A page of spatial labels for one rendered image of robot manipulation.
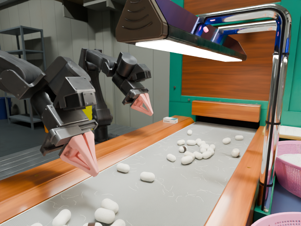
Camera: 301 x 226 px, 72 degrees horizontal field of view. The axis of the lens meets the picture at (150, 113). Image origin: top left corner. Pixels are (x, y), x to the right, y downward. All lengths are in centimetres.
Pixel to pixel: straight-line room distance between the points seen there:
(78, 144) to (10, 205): 17
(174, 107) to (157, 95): 161
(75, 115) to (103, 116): 53
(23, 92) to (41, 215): 23
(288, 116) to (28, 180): 94
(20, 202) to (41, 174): 9
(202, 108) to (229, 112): 12
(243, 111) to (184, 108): 31
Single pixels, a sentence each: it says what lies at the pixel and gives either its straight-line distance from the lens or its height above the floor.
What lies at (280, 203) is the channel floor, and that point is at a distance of 65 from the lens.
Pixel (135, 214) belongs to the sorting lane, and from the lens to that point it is 42.
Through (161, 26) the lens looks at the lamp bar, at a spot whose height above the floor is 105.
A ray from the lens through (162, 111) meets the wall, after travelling 275.
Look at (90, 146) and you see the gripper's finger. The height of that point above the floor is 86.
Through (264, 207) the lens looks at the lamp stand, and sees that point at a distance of 53.
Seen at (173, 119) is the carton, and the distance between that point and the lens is 96.
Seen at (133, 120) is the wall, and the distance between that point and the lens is 304.
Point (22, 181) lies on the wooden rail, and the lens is 55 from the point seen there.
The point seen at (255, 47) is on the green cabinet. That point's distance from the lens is 104.
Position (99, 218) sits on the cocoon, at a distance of 41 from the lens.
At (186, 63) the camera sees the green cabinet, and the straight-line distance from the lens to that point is 112.
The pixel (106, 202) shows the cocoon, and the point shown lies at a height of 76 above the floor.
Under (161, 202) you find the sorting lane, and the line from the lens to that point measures 45.
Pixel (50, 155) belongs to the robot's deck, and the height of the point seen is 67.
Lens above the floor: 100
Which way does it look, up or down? 11 degrees down
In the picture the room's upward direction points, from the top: straight up
